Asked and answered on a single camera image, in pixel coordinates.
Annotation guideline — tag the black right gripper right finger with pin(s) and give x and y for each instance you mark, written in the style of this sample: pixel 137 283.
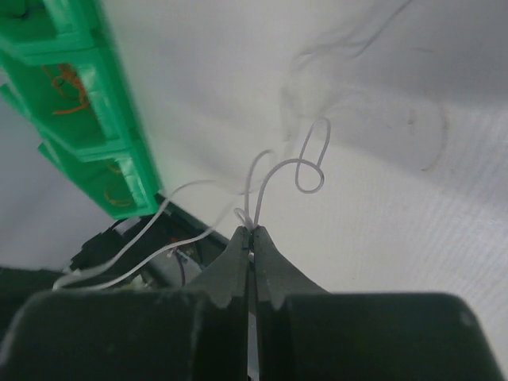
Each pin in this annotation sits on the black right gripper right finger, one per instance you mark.
pixel 276 280

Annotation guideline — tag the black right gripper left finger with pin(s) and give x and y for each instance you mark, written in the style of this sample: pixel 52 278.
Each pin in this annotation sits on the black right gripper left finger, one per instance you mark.
pixel 219 333

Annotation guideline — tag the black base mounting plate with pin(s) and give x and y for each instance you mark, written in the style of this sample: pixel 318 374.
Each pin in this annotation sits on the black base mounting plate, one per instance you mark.
pixel 167 249

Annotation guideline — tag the green plastic compartment tray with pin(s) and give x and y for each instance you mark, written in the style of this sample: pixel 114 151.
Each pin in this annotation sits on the green plastic compartment tray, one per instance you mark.
pixel 60 72

